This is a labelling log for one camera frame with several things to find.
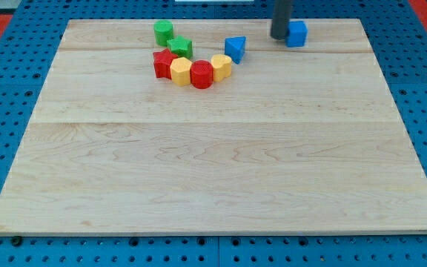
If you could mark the green cylinder block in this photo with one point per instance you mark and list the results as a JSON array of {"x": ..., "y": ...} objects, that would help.
[{"x": 163, "y": 32}]

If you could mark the green star block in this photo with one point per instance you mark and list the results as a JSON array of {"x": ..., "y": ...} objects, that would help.
[{"x": 181, "y": 46}]

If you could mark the blue cube block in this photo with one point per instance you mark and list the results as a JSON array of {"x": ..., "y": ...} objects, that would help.
[{"x": 297, "y": 34}]

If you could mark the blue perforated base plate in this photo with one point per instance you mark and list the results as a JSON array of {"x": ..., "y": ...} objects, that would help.
[{"x": 397, "y": 34}]

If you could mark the red star block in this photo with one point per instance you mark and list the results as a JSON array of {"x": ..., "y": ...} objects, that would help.
[{"x": 162, "y": 63}]

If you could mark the light wooden board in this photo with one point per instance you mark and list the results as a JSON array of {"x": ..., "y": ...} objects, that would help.
[{"x": 297, "y": 141}]

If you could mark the yellow heart block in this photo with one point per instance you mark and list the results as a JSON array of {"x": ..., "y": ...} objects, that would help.
[{"x": 221, "y": 64}]

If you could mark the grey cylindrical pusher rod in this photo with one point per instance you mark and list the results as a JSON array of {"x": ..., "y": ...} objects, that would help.
[{"x": 280, "y": 18}]

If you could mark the blue triangle block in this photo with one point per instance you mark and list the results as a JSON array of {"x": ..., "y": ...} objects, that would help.
[{"x": 235, "y": 48}]

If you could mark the yellow hexagon block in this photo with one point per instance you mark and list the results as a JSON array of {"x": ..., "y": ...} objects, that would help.
[{"x": 181, "y": 71}]

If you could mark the red cylinder block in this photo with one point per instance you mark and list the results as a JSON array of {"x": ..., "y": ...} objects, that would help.
[{"x": 201, "y": 74}]

